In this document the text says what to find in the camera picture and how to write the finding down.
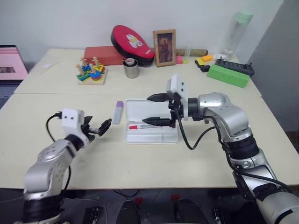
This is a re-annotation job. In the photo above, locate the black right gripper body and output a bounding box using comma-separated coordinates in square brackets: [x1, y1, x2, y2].
[167, 91, 183, 130]

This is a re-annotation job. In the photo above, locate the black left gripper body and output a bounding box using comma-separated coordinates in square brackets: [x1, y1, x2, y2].
[80, 124, 101, 142]

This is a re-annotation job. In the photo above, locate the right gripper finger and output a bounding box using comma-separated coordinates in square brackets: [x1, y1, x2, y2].
[142, 117, 173, 128]
[146, 92, 170, 103]

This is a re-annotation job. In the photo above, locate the purple capped marker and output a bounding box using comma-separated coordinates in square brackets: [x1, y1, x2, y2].
[111, 100, 124, 125]

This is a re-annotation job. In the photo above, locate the white plastic pencil case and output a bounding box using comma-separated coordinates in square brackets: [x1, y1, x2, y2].
[123, 98, 180, 144]

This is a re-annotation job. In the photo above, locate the red capped marker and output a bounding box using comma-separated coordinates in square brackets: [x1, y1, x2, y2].
[128, 124, 155, 130]

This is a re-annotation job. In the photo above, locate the metal cup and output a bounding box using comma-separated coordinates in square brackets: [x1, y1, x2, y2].
[123, 58, 140, 79]

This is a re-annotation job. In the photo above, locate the wooden colourful stacking toy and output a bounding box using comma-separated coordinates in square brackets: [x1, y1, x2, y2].
[74, 56, 109, 86]

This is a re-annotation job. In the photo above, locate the wooden framed picture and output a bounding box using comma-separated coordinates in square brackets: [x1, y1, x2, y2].
[152, 28, 177, 68]

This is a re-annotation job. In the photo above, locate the yellow black toy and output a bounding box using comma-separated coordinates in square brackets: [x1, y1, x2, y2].
[194, 58, 211, 72]

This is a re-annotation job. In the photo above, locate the red black boxing pad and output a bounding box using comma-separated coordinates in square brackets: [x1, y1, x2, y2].
[110, 25, 156, 67]

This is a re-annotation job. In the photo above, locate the green rectangular box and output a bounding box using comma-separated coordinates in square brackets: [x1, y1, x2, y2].
[206, 63, 250, 89]

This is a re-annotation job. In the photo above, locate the red rectangular box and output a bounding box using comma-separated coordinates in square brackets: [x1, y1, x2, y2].
[84, 45, 127, 67]

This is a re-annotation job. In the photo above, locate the black power strip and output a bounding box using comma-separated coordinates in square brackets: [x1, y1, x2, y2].
[214, 58, 256, 77]

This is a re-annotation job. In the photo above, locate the dark rounded shape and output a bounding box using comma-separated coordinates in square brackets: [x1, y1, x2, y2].
[116, 200, 141, 224]
[174, 198, 202, 224]

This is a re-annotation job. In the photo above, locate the clear bottle green lid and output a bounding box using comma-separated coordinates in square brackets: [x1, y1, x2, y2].
[221, 9, 255, 56]

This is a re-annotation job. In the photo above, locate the laptop with pink screen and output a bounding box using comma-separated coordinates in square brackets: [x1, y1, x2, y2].
[0, 44, 29, 111]

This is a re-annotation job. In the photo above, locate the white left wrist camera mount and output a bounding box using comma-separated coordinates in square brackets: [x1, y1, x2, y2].
[60, 108, 85, 136]

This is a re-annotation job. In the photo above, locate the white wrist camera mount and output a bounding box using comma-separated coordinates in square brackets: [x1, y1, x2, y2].
[60, 108, 85, 136]
[165, 74, 189, 121]

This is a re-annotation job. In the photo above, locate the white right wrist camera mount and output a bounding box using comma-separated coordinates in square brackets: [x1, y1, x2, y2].
[165, 74, 189, 121]

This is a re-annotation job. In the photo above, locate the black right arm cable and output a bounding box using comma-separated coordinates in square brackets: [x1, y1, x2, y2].
[174, 109, 223, 151]

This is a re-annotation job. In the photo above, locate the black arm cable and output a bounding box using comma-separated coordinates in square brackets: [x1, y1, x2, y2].
[46, 112, 63, 142]
[174, 109, 223, 151]

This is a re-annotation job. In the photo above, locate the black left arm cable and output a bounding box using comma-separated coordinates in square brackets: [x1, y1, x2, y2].
[46, 112, 63, 142]

